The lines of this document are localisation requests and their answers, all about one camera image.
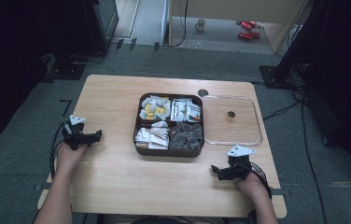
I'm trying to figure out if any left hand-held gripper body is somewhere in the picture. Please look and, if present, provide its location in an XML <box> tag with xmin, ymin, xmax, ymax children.
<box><xmin>62</xmin><ymin>114</ymin><xmax>94</xmax><ymax>151</ymax></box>

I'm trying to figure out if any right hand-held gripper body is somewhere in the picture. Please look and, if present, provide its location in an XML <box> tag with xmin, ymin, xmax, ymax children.
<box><xmin>225</xmin><ymin>145</ymin><xmax>258</xmax><ymax>181</ymax></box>

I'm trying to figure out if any person's left hand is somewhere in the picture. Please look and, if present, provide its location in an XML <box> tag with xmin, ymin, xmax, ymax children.
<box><xmin>56</xmin><ymin>142</ymin><xmax>88</xmax><ymax>175</ymax></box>

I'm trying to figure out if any person's right hand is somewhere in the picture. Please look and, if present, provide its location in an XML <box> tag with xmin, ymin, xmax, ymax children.
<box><xmin>236</xmin><ymin>171</ymin><xmax>269</xmax><ymax>202</ymax></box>

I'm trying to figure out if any clear lid with wooden knob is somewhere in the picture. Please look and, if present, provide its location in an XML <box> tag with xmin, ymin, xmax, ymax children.
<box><xmin>201</xmin><ymin>94</ymin><xmax>263</xmax><ymax>147</ymax></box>

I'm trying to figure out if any dark brown compartment box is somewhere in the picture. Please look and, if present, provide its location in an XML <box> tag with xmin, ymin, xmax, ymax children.
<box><xmin>133</xmin><ymin>91</ymin><xmax>205</xmax><ymax>159</ymax></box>

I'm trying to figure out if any pile of dark grey packets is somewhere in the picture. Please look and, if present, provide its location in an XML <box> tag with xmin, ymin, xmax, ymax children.
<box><xmin>168</xmin><ymin>120</ymin><xmax>204</xmax><ymax>151</ymax></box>

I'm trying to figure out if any pile of white paper sachets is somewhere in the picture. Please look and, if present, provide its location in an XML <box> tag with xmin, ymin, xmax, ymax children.
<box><xmin>134</xmin><ymin>120</ymin><xmax>170</xmax><ymax>150</ymax></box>

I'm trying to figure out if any pile of white yellow packets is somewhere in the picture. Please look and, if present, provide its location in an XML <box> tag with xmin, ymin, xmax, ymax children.
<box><xmin>138</xmin><ymin>95</ymin><xmax>173</xmax><ymax>121</ymax></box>

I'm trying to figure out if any pile of white printed packets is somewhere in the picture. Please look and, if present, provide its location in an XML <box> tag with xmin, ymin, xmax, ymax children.
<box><xmin>170</xmin><ymin>98</ymin><xmax>203</xmax><ymax>123</ymax></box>

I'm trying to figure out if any black equipment case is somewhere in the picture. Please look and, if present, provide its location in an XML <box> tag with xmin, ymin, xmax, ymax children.
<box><xmin>81</xmin><ymin>0</ymin><xmax>120</xmax><ymax>55</ymax></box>

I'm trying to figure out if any black stand with base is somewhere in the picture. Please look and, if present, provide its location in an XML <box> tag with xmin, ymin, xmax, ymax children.
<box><xmin>259</xmin><ymin>0</ymin><xmax>330</xmax><ymax>91</ymax></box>

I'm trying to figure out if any red can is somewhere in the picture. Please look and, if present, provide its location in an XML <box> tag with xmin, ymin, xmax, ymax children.
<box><xmin>236</xmin><ymin>20</ymin><xmax>259</xmax><ymax>32</ymax></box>

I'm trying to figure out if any grey mug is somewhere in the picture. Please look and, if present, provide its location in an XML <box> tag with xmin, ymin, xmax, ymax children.
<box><xmin>194</xmin><ymin>19</ymin><xmax>207</xmax><ymax>32</ymax></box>

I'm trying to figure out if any beige wooden cabinet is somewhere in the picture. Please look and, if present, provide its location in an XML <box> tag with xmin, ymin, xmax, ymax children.
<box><xmin>166</xmin><ymin>0</ymin><xmax>309</xmax><ymax>55</ymax></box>

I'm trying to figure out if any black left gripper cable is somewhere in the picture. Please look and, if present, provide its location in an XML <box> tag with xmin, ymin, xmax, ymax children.
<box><xmin>49</xmin><ymin>121</ymin><xmax>67</xmax><ymax>180</ymax></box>

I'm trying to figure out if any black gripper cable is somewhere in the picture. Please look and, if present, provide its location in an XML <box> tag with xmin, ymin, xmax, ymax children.
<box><xmin>249</xmin><ymin>162</ymin><xmax>274</xmax><ymax>200</ymax></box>
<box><xmin>49</xmin><ymin>121</ymin><xmax>67</xmax><ymax>180</ymax></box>

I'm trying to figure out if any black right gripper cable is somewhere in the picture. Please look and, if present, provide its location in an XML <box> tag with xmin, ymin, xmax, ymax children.
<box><xmin>249</xmin><ymin>162</ymin><xmax>274</xmax><ymax>200</ymax></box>

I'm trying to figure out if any black floor base plate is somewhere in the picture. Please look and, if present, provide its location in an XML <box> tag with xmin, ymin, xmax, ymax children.
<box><xmin>41</xmin><ymin>53</ymin><xmax>87</xmax><ymax>82</ymax></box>

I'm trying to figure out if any black floor cable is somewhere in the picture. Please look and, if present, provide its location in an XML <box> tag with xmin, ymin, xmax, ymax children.
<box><xmin>262</xmin><ymin>88</ymin><xmax>330</xmax><ymax>224</ymax></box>

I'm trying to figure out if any thin black hanging cable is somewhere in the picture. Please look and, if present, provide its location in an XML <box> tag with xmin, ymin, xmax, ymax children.
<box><xmin>161</xmin><ymin>0</ymin><xmax>190</xmax><ymax>49</ymax></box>

